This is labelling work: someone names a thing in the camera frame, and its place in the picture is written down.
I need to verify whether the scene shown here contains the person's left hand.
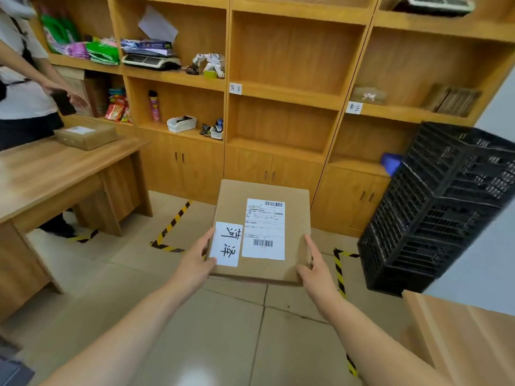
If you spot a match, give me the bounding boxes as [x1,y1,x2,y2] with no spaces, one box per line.
[171,227,217,293]

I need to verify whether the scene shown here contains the person's right hand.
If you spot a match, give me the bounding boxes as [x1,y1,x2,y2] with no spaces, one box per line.
[296,234,343,309]

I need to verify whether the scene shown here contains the brown cardboard box with labels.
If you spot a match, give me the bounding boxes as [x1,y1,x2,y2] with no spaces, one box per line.
[206,179,313,287]

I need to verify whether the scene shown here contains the person's left forearm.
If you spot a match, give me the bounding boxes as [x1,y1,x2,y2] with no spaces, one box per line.
[39,277,193,386]

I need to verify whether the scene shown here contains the person's right forearm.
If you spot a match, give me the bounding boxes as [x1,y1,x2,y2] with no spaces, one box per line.
[321,292,455,386]

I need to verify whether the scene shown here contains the blue plastic bag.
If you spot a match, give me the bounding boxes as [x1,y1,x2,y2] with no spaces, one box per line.
[381,152,404,177]

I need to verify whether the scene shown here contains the white plastic basket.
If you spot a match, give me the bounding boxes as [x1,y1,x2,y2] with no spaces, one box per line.
[167,115,197,134]

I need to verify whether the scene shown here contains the stack of black plastic crates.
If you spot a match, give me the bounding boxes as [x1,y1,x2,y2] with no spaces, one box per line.
[357,121,515,297]

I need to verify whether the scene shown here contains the purple spray can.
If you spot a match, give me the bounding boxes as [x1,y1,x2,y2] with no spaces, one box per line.
[148,90,161,123]

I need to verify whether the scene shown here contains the wooden desk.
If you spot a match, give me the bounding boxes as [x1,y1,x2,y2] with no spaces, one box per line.
[0,134,153,322]

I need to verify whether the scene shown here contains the red snack packets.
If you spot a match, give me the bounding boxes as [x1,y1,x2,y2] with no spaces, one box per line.
[105,88,132,123]

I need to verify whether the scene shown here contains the wooden shelf cabinet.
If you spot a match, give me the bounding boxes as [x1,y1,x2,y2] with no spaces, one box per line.
[28,0,515,238]

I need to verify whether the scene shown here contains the small brown cardboard box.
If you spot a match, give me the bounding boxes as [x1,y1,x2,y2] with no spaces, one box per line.
[54,124,119,151]

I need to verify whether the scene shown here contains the clear plastic bag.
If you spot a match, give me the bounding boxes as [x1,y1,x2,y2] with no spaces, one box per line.
[351,85,388,106]

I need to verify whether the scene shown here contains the light wooden table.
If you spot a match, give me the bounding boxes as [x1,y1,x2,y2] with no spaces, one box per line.
[402,289,515,386]

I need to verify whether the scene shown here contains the white digital scale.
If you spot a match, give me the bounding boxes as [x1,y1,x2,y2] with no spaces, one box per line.
[122,54,182,71]

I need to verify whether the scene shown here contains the large brown cardboard box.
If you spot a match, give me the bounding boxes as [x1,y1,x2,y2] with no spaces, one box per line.
[53,65,108,118]

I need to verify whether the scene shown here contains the black phone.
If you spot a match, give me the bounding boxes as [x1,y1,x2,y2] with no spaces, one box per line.
[51,91,77,116]

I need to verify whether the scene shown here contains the stack of flat cardboard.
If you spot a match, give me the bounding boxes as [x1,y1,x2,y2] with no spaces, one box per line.
[422,83,483,118]

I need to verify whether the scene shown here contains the stack of blue packets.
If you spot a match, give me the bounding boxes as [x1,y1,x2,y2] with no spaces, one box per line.
[120,38,174,57]

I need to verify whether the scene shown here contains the white paper sheet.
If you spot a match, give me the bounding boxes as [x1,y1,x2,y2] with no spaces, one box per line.
[138,5,179,44]

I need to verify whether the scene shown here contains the pink plastic bag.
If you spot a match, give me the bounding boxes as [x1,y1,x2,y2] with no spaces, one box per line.
[64,42,91,60]

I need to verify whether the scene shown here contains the green plastic bags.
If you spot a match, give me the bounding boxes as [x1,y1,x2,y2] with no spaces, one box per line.
[39,13,120,65]

